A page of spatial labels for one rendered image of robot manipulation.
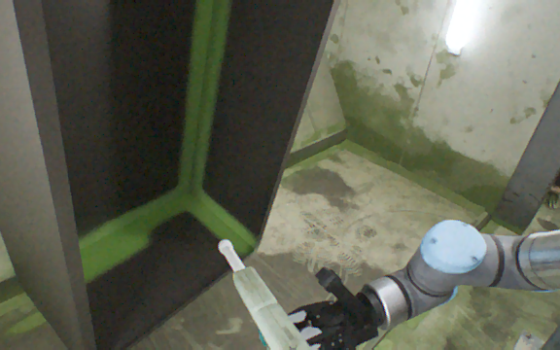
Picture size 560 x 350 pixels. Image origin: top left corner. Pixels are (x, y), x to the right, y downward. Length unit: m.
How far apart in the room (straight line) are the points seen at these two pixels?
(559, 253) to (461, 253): 0.13
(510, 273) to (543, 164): 1.75
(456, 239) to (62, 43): 0.81
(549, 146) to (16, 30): 2.31
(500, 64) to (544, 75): 0.21
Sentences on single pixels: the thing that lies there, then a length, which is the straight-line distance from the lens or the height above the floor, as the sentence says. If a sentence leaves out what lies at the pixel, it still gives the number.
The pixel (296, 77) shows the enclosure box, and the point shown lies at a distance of 0.96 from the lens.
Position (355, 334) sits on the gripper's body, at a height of 0.78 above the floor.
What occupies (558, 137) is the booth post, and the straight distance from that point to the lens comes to 2.41.
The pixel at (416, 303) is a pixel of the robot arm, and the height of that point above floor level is 0.84.
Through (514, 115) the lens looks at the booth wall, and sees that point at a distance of 2.43.
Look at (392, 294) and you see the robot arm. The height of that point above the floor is 0.85.
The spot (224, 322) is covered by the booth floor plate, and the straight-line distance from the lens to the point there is 1.67.
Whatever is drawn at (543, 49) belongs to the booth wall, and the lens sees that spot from 2.35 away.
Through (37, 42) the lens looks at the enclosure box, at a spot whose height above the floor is 1.28.
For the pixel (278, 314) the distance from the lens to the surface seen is 0.68.
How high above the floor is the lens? 1.40
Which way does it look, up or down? 34 degrees down
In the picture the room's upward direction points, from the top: 6 degrees clockwise
